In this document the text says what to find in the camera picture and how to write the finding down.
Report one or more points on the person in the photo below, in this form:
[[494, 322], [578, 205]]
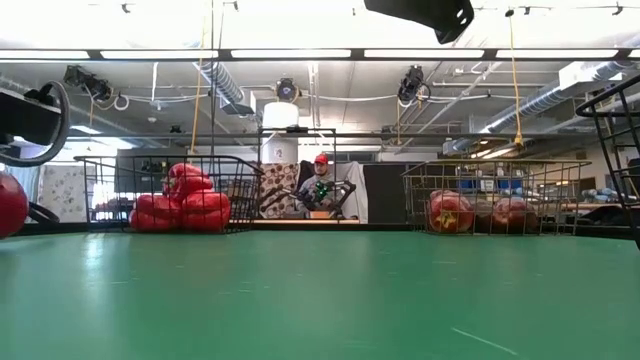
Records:
[[322, 175]]

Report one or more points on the black panel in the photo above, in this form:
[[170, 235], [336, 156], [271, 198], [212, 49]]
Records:
[[385, 192]]

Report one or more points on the long grey ceiling duct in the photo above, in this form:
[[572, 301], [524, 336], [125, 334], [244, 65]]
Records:
[[550, 97]]

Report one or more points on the overhead LED light bar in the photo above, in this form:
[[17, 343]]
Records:
[[290, 53]]

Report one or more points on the green table mat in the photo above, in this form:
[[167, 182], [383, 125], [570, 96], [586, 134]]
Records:
[[320, 300]]

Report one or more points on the white floral panel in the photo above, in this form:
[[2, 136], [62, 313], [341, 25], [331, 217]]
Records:
[[62, 192]]

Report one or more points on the white cloth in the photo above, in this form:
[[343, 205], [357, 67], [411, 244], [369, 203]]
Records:
[[356, 192]]

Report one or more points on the brown patterned cloth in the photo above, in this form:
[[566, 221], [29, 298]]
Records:
[[280, 187]]

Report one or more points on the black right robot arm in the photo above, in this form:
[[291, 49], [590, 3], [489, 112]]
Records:
[[425, 17]]

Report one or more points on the silver spiral duct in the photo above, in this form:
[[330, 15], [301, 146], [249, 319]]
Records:
[[222, 82]]

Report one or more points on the white cylinder lamp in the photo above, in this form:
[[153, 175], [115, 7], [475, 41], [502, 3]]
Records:
[[280, 115]]

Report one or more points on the red tomato green stem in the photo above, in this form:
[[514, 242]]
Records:
[[10, 205]]

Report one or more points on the black overhead camera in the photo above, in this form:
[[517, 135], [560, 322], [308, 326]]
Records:
[[87, 82], [412, 82], [286, 90]]

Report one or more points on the dark maroon apple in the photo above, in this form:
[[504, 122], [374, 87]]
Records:
[[510, 215]]

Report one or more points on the red yellow apple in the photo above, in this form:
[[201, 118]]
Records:
[[447, 210]]

